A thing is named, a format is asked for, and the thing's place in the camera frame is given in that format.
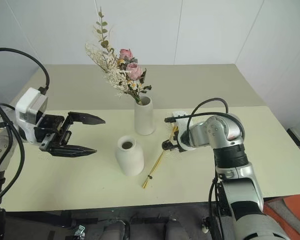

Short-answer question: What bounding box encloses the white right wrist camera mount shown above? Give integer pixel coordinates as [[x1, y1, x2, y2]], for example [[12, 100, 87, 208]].
[[171, 111, 199, 154]]

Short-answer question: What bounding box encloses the pink rose dried bouquet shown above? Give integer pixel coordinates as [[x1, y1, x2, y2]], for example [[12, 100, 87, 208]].
[[85, 6, 153, 106]]

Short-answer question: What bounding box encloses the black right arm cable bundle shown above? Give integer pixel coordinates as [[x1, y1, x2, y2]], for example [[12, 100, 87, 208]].
[[207, 174, 227, 240]]

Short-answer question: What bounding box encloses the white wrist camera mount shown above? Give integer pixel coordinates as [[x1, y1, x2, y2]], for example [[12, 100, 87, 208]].
[[171, 111, 199, 154], [14, 87, 50, 145]]

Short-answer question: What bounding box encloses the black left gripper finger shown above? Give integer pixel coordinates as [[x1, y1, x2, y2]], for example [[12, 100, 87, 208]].
[[48, 144, 99, 158], [67, 111, 107, 126]]

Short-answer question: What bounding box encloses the tall white cylinder vase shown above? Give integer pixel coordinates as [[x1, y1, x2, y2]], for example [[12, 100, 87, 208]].
[[133, 95, 156, 136]]

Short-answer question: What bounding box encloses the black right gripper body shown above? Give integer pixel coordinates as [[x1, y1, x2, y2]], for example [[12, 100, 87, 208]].
[[173, 129, 185, 154]]

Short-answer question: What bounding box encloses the yellow-stemmed dried flower bouquet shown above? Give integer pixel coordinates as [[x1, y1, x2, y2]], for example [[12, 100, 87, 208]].
[[141, 124, 178, 189]]

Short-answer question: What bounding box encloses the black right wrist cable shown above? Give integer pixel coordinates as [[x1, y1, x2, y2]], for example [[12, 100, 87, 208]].
[[186, 97, 230, 141]]

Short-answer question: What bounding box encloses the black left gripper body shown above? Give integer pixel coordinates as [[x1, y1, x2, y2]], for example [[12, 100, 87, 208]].
[[33, 112, 75, 152]]

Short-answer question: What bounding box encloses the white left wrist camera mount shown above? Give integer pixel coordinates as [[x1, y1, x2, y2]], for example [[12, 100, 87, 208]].
[[14, 87, 50, 145]]

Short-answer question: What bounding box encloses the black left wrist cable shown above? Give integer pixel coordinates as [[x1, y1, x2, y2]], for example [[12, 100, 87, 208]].
[[0, 47, 51, 95]]

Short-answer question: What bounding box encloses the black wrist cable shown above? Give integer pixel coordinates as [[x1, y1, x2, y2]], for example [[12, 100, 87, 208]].
[[0, 47, 51, 95], [186, 97, 230, 141]]

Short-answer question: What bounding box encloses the orange mat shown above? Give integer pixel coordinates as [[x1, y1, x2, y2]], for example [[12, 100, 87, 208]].
[[281, 194, 300, 222]]

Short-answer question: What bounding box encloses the grey felt pad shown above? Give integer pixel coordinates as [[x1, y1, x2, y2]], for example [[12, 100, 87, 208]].
[[264, 197, 300, 236]]

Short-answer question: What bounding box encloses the round white bottle vase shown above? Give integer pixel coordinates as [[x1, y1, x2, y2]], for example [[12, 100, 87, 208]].
[[114, 135, 145, 177]]

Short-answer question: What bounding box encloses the small metallic clip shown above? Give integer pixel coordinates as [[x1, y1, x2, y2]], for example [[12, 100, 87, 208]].
[[73, 224, 86, 237]]

